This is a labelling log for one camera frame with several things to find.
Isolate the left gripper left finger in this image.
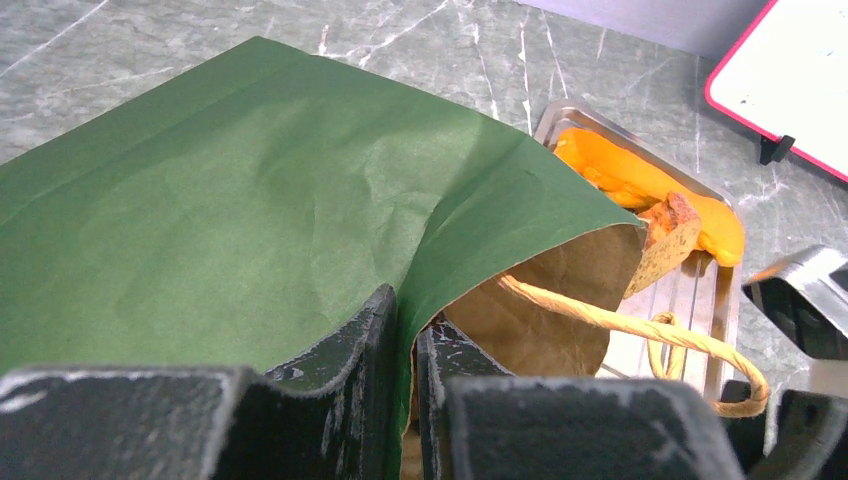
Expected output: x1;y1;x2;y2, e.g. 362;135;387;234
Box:
1;285;397;479

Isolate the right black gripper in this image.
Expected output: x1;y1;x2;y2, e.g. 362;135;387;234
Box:
742;245;847;361

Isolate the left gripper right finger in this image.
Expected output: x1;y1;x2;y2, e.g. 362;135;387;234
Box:
416;321;743;479

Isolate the brown bread slice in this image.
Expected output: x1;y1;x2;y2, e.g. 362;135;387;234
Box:
624;192;701;299

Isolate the green paper bag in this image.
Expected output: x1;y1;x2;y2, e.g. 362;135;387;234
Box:
1;37;769;479

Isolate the braided fake bread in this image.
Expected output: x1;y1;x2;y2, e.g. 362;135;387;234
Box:
554;128;745;267

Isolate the red framed whiteboard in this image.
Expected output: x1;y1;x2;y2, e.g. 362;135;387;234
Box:
705;0;847;180

